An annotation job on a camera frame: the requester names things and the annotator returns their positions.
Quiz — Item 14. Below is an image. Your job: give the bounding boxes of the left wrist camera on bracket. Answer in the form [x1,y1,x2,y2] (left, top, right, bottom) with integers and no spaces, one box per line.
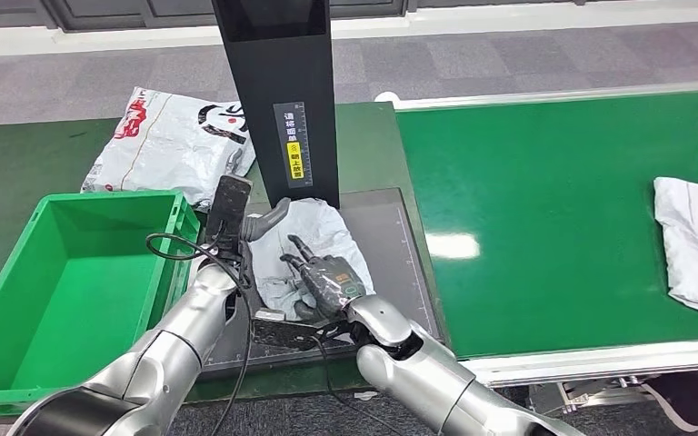
[204,174,254,243]

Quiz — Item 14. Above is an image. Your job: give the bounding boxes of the dark grey cabinet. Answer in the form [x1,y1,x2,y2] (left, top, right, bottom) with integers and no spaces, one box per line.
[47,0,411,31]

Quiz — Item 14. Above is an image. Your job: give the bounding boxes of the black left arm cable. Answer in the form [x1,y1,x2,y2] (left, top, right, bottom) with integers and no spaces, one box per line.
[145,233,254,436]

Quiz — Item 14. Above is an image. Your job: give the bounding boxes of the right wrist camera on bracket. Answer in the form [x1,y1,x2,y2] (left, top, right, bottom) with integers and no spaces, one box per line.
[251,308,326,352]

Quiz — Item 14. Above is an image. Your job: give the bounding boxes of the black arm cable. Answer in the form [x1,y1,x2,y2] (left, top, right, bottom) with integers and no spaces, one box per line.
[309,324,411,436]
[145,233,254,436]

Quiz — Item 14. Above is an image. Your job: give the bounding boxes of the black scanner machine with tower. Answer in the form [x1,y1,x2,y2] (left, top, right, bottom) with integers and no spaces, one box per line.
[194,0,446,377]

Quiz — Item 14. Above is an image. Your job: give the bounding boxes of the grey metal conveyor bracket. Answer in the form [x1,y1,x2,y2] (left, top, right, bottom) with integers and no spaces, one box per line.
[529,381,573,416]

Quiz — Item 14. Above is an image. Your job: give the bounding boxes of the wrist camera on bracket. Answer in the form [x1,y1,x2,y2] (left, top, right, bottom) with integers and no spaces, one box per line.
[251,308,326,352]
[204,174,254,243]

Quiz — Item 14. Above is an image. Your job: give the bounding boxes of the green conveyor belt aluminium frame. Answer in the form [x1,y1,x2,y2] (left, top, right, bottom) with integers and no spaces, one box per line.
[392,81,698,386]

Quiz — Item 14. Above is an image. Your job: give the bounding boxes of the ruler label sticker yellow patch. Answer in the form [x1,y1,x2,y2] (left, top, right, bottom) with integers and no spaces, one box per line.
[273,101,314,190]

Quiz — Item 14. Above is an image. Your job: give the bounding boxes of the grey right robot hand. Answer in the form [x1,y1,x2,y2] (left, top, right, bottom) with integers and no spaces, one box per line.
[279,234,367,322]

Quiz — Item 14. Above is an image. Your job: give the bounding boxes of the green plastic crate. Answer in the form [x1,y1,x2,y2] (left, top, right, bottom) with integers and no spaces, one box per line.
[0,190,201,416]

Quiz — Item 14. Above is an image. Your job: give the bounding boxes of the large white parcel black print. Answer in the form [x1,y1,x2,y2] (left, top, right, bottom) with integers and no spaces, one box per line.
[81,86,258,212]

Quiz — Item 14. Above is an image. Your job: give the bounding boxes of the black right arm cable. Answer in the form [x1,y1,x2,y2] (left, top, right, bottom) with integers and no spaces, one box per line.
[309,324,411,436]

